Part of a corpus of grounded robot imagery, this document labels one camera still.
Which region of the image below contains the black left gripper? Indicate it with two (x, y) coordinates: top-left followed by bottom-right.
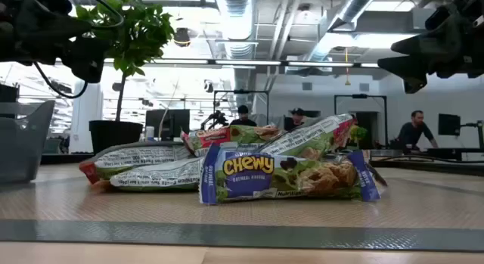
(0, 0), (111, 83)

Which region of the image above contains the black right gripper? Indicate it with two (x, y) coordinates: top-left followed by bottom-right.
(377, 0), (484, 94)

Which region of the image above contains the red Chewy granola bar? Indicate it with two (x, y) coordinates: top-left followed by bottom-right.
(180, 124), (281, 158)
(79, 141), (194, 185)
(259, 113), (358, 161)
(109, 157), (205, 192)

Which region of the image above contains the black monitor on arm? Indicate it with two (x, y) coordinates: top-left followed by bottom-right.
(438, 113), (461, 137)

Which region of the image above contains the blue Chewy granola bar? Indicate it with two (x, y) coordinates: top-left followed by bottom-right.
(199, 142), (381, 206)

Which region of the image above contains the green leafy indoor tree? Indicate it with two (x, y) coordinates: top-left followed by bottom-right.
(74, 0), (175, 123)

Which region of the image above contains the white column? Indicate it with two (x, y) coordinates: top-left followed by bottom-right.
(70, 80), (104, 154)

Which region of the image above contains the person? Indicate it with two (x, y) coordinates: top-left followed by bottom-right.
(284, 107), (308, 132)
(229, 104), (258, 128)
(396, 110), (439, 151)

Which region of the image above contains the small green plant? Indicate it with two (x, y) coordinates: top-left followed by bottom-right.
(349, 126), (368, 143)

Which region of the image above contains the black plant pot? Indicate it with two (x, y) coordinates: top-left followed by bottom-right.
(88, 120), (144, 156)

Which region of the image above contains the black pendant lamp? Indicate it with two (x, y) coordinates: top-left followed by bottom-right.
(173, 27), (191, 48)

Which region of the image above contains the black background table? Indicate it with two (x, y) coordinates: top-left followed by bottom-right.
(368, 147), (484, 178)

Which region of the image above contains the grey plastic bin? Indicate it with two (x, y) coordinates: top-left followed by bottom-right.
(0, 100), (56, 184)

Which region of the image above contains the black computer monitor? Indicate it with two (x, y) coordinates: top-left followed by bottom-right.
(144, 108), (191, 141)

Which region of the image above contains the tan mat grey border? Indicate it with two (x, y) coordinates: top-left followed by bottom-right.
(0, 163), (484, 253)

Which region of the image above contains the black cable loop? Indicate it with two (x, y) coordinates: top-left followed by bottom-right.
(77, 0), (126, 30)

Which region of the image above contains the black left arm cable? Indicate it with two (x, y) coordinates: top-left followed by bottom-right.
(33, 61), (88, 100)

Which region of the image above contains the black metal frame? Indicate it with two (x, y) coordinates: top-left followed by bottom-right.
(334, 93), (389, 148)
(213, 89), (270, 126)

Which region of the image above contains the yellow hanging cord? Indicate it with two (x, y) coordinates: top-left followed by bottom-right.
(343, 47), (352, 87)

